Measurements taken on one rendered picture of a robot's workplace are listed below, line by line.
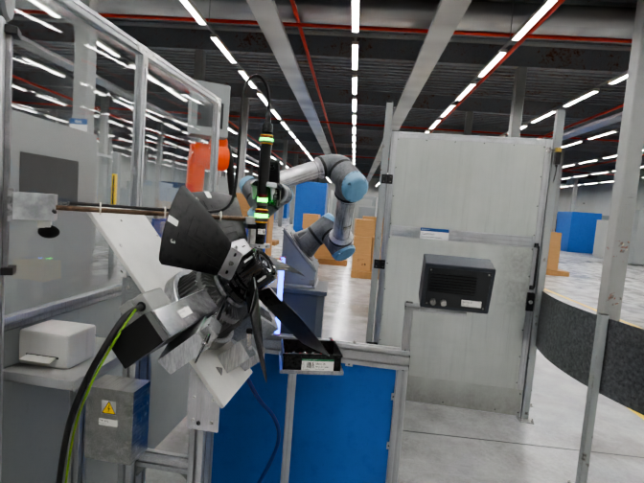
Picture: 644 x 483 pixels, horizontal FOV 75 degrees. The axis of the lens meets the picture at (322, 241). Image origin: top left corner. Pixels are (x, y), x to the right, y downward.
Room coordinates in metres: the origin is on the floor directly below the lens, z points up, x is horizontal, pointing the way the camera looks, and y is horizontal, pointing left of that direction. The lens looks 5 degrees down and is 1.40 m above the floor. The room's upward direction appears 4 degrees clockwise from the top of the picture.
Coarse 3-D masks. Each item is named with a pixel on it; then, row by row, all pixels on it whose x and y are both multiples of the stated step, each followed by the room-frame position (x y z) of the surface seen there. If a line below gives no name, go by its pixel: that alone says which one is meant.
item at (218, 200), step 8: (200, 192) 1.44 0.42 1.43; (216, 192) 1.49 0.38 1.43; (208, 200) 1.43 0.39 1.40; (216, 200) 1.44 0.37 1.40; (224, 200) 1.47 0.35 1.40; (208, 208) 1.40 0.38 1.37; (216, 208) 1.41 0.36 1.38; (232, 208) 1.45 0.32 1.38; (240, 208) 1.48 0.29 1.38; (240, 216) 1.44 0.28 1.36; (224, 224) 1.38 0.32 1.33; (232, 224) 1.39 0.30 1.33; (240, 224) 1.40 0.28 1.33; (224, 232) 1.36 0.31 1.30; (232, 232) 1.37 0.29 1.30; (240, 232) 1.38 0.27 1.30; (232, 240) 1.35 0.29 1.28
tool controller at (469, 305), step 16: (432, 256) 1.67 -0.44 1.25; (448, 256) 1.68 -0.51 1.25; (432, 272) 1.60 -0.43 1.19; (448, 272) 1.59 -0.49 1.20; (464, 272) 1.58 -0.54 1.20; (480, 272) 1.57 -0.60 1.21; (432, 288) 1.62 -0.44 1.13; (448, 288) 1.61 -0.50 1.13; (464, 288) 1.60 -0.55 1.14; (480, 288) 1.59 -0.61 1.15; (432, 304) 1.61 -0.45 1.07; (448, 304) 1.62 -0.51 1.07; (464, 304) 1.61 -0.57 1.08; (480, 304) 1.60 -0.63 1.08
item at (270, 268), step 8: (256, 248) 1.29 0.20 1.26; (248, 256) 1.26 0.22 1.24; (256, 256) 1.25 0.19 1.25; (264, 256) 1.34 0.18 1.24; (240, 264) 1.25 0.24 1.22; (248, 264) 1.24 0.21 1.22; (256, 264) 1.24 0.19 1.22; (272, 264) 1.34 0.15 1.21; (240, 272) 1.24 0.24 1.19; (248, 272) 1.24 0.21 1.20; (256, 272) 1.24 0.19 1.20; (264, 272) 1.24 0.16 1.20; (272, 272) 1.31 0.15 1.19; (224, 280) 1.24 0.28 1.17; (232, 280) 1.26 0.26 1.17; (240, 280) 1.25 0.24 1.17; (248, 280) 1.24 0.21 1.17; (256, 280) 1.24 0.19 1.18; (264, 280) 1.25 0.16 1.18; (272, 280) 1.27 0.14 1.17; (232, 288) 1.24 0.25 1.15; (240, 288) 1.26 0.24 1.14; (248, 288) 1.26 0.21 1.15; (232, 296) 1.24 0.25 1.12; (240, 296) 1.25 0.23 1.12
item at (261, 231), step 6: (264, 126) 1.38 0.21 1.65; (270, 126) 1.38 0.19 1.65; (264, 132) 1.41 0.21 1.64; (270, 132) 1.41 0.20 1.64; (258, 222) 1.38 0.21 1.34; (258, 228) 1.38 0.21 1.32; (264, 228) 1.39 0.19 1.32; (258, 234) 1.38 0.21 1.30; (264, 234) 1.39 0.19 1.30; (258, 240) 1.38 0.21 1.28
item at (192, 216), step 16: (176, 208) 1.07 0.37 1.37; (192, 208) 1.11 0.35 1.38; (192, 224) 1.10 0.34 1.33; (208, 224) 1.15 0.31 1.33; (192, 240) 1.10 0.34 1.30; (208, 240) 1.14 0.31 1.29; (224, 240) 1.20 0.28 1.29; (160, 256) 1.00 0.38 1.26; (176, 256) 1.05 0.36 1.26; (192, 256) 1.10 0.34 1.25; (208, 256) 1.15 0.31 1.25; (224, 256) 1.20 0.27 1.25; (208, 272) 1.16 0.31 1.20
